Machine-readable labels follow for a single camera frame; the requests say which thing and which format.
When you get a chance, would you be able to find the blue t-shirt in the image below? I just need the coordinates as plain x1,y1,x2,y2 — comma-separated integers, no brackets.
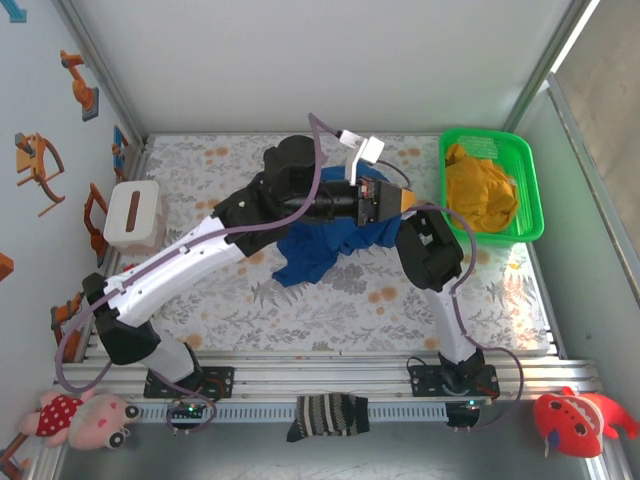
271,164,405,289

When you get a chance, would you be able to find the yellow cloth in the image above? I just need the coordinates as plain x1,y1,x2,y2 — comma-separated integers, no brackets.
444,143,521,235

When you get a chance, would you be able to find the green plastic basket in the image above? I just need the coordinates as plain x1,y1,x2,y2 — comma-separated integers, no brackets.
438,127,545,245

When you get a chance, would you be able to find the floral table mat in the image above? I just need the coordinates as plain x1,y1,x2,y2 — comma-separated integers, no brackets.
97,132,551,354

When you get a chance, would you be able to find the white tissue box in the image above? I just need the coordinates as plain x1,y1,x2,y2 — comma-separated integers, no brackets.
103,179,169,251

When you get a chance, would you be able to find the small controller board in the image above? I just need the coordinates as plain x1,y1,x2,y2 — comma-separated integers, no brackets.
167,399,214,426
446,398,494,429

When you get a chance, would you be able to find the black grey striped sock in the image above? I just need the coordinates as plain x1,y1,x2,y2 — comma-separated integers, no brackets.
285,392,371,444

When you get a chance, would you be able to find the orange gantry machine sticker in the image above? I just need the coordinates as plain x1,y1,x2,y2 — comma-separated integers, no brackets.
14,132,66,218

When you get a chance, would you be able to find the red plush fish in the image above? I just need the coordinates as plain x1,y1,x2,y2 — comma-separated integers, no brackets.
532,387,640,459

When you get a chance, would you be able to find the pink plush pig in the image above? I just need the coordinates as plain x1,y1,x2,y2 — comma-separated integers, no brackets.
18,383,142,451

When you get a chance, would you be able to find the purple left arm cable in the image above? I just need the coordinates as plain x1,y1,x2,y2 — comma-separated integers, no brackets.
53,112,414,436

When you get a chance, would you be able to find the blue orange wall sticker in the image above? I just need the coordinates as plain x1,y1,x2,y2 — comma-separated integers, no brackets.
111,124,131,182

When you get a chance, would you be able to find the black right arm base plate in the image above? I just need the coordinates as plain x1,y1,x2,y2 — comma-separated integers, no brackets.
409,364,501,400

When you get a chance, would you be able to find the aluminium base frame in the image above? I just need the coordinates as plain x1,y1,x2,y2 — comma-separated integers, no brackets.
52,349,599,401

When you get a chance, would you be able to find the aluminium corner post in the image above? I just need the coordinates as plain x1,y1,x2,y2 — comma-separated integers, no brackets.
52,0,149,149
502,0,601,134

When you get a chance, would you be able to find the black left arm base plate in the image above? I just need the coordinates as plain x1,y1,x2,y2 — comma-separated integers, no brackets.
143,365,236,400

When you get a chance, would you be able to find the grey slotted cable tray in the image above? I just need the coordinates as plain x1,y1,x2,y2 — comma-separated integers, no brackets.
132,402,451,422

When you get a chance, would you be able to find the blue corner wall sticker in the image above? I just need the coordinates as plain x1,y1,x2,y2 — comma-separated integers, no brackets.
0,0,27,24

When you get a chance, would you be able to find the orange frame sticker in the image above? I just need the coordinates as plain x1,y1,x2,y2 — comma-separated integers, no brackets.
0,432,32,480

